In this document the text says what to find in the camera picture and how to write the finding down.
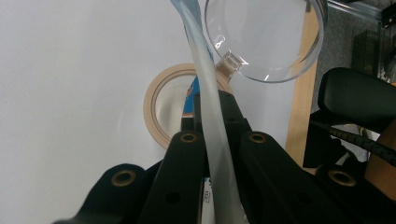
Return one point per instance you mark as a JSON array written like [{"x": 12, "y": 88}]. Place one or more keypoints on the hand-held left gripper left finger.
[{"x": 191, "y": 115}]

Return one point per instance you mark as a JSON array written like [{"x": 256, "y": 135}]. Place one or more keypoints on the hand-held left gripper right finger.
[{"x": 232, "y": 112}]

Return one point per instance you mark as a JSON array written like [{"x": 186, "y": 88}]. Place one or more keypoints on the beige tape roll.
[{"x": 152, "y": 109}]

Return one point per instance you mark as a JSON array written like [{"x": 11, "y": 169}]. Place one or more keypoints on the pale blue table mat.
[{"x": 77, "y": 77}]

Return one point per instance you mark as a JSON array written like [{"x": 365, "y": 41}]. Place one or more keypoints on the aluminium rail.
[{"x": 355, "y": 7}]

